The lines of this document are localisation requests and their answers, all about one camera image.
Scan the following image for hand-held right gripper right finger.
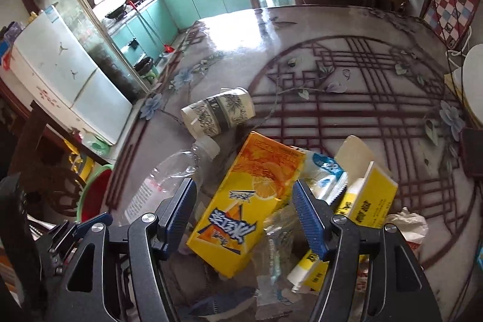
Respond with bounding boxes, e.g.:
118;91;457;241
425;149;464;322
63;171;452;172
291;179;442;322

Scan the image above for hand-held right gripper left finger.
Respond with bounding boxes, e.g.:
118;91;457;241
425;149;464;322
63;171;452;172
62;177;197;322

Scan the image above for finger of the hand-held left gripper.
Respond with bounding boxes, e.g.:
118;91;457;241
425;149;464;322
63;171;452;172
45;221;93;272

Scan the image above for white blue snack wrapper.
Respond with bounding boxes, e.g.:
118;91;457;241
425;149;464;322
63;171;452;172
300;148;348;204

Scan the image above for red bin with green rim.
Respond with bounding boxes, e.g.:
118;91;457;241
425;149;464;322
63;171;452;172
80;164;114;222

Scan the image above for yellow orange juice carton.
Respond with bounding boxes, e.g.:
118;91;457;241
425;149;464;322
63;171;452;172
187;131;306;279

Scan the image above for yellow white cardboard box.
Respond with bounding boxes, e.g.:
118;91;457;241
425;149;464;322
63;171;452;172
287;135;399;294

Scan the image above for floral print paper cup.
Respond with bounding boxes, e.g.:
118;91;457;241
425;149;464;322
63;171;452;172
180;87;256;139

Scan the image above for green kitchen trash bin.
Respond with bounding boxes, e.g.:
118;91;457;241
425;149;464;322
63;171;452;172
134;56;160;85

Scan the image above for clear plastic bottle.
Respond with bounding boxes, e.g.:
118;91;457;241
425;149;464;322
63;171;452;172
124;136;221;228

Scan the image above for brown wooden chair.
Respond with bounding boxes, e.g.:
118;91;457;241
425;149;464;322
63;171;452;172
9;99;91;219

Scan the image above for clear plastic wrapper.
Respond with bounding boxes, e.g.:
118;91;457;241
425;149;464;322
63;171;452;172
257;207;302;320

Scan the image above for crumpled white tissue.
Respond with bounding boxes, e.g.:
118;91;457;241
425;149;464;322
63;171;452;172
384;207;430;252

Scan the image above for white refrigerator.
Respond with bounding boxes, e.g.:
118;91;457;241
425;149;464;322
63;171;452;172
13;5;133;146

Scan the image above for floral printed tablecloth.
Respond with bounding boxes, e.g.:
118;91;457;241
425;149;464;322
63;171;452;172
106;5;483;322

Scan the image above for dark phone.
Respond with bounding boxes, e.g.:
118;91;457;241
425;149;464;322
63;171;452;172
459;128;483;178

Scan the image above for red mop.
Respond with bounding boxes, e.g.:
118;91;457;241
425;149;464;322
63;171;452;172
126;0;176;55

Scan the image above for boxes on refrigerator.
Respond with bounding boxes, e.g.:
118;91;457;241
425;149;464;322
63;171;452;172
0;20;24;71

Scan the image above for black wok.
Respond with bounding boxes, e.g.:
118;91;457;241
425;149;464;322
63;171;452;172
104;3;131;21

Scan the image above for white round lid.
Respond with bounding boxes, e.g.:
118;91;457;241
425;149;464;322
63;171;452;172
462;43;483;121

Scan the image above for checked seat cushion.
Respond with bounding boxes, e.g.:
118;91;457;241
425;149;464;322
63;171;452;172
423;0;483;50

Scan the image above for white cable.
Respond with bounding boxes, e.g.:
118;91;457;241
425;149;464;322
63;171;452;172
445;26;475;59

